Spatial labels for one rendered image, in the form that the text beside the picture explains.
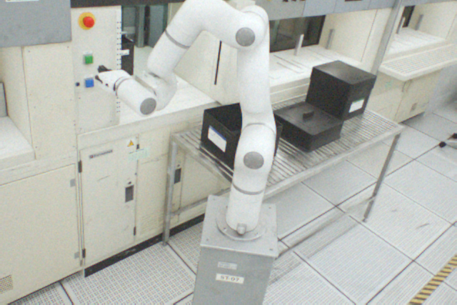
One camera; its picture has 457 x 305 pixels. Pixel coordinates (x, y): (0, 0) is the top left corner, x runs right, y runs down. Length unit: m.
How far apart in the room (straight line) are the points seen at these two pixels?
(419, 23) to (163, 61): 3.70
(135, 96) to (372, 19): 2.23
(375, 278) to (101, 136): 1.77
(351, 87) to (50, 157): 1.58
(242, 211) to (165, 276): 1.00
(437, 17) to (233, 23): 3.67
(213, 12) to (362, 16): 2.19
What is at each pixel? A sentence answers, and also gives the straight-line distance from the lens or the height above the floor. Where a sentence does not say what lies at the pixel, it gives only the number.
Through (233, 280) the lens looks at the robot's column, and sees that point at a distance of 1.63.
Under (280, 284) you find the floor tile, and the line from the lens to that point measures 2.47.
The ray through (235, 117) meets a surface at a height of 0.85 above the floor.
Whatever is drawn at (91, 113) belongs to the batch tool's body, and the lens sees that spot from 1.83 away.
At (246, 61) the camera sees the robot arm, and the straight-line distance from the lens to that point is 1.26.
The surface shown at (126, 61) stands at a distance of 2.20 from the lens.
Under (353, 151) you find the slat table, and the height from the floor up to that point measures 0.76.
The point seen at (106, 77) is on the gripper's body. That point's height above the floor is 1.22.
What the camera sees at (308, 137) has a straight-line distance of 2.10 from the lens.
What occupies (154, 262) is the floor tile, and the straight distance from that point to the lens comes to 2.46.
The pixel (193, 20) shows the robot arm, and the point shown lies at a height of 1.50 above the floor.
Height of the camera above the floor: 1.83
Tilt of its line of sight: 29 degrees down
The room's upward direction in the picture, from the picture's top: 9 degrees clockwise
